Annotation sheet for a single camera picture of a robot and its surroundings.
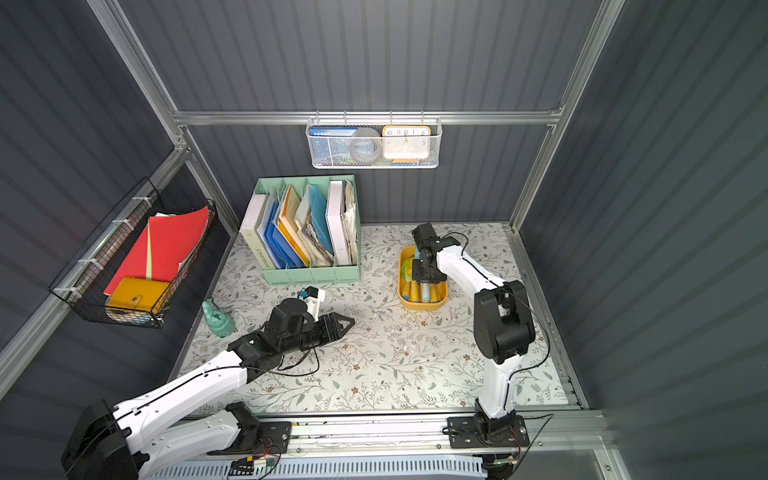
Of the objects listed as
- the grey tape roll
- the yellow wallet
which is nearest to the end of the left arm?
the yellow wallet

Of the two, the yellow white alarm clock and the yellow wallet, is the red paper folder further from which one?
the yellow white alarm clock

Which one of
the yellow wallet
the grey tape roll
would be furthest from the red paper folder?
the grey tape roll

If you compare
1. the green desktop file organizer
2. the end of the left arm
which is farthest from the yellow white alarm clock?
the end of the left arm

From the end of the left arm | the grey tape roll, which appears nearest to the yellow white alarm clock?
the grey tape roll

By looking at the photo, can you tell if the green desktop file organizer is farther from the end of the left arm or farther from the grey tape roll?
the end of the left arm

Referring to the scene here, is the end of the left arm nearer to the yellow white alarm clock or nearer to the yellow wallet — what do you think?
the yellow wallet

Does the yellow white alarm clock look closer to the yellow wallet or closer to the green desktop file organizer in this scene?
the green desktop file organizer

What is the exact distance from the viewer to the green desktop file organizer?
2.97 feet

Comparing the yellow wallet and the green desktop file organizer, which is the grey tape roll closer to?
the green desktop file organizer

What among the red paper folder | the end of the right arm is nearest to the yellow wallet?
the red paper folder

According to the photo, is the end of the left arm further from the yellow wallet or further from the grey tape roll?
the grey tape roll

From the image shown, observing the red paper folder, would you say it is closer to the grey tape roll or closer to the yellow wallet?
the yellow wallet

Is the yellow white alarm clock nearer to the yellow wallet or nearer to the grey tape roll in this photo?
the grey tape roll

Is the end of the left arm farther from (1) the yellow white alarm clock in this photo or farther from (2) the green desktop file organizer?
(1) the yellow white alarm clock
